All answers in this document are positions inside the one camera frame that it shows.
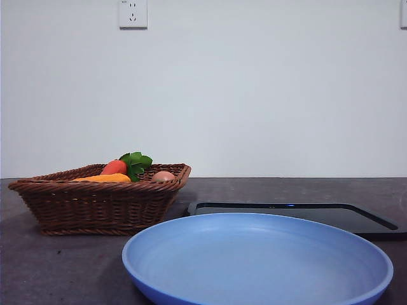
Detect yellow corn cob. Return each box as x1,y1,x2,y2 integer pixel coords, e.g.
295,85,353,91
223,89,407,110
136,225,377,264
71,173,132,184

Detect blue plate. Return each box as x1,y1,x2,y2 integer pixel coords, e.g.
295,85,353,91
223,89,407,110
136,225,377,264
121,212,394,305

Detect brown wicker basket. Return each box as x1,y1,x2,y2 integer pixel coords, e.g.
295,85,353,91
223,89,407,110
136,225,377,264
8,163,193,236

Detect brown egg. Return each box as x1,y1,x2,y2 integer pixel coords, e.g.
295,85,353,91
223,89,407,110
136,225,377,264
151,171,176,183

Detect orange carrot with green leaves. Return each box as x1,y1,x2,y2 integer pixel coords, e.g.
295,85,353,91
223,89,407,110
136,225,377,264
100,151,154,183

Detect black rectangular tray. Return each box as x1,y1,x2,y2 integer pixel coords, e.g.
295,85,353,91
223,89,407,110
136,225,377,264
187,201,407,241

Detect white wall socket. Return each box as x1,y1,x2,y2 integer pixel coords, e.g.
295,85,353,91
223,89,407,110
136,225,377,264
119,0,148,31

